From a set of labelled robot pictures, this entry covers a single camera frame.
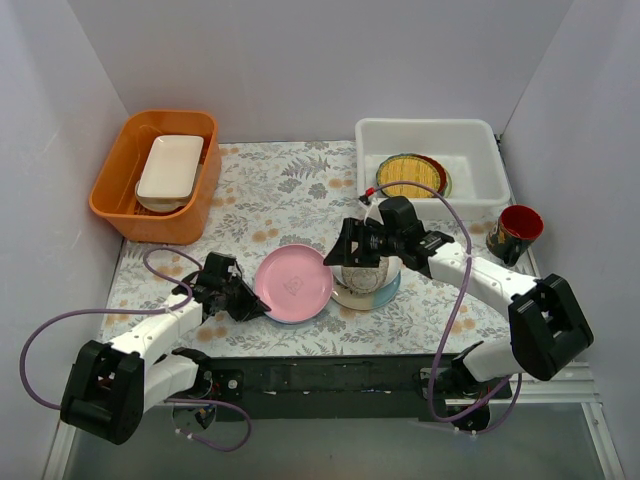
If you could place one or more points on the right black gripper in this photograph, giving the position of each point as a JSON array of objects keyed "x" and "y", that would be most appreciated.
[{"x": 354, "y": 243}]

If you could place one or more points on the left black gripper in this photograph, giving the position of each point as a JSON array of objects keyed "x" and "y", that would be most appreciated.
[{"x": 239, "y": 298}]

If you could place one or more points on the white fluted plate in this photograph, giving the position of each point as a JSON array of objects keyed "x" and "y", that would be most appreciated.
[{"x": 394, "y": 269}]

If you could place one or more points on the light blue plate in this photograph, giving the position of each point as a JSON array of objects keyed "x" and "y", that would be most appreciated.
[{"x": 286, "y": 322}]

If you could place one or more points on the pink plate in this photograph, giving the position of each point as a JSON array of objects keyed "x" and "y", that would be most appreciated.
[{"x": 293, "y": 281}]

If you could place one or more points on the olive green plate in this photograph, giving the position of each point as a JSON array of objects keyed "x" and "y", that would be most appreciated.
[{"x": 407, "y": 175}]

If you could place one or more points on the cream and green plate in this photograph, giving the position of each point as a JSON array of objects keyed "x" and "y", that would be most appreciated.
[{"x": 449, "y": 184}]

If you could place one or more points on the red brown round plate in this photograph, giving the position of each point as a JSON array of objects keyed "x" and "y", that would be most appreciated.
[{"x": 441, "y": 175}]

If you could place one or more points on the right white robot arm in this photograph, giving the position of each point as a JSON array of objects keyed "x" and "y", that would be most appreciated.
[{"x": 547, "y": 327}]

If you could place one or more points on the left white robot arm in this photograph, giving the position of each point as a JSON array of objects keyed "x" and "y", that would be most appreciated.
[{"x": 111, "y": 385}]

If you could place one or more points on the clear white plastic bin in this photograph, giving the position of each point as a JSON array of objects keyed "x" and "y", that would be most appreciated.
[{"x": 466, "y": 147}]

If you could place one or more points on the orange plastic bin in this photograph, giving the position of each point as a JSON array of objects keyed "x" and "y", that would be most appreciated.
[{"x": 170, "y": 221}]

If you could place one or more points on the floral patterned table mat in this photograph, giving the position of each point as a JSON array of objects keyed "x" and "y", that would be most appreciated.
[{"x": 274, "y": 194}]

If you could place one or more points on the cream and blue plate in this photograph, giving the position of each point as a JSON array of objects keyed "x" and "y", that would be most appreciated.
[{"x": 365, "y": 302}]

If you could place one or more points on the white rectangular dish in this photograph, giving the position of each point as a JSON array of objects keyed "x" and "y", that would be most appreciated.
[{"x": 170, "y": 169}]

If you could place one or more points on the red and black mug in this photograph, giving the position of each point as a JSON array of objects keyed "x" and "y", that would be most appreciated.
[{"x": 517, "y": 227}]

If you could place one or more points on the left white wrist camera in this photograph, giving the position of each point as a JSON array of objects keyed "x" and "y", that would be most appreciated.
[{"x": 233, "y": 268}]

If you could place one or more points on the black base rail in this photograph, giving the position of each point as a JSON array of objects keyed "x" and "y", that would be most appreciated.
[{"x": 325, "y": 387}]

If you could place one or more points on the aluminium frame rail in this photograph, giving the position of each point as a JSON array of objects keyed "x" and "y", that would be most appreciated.
[{"x": 573, "y": 384}]

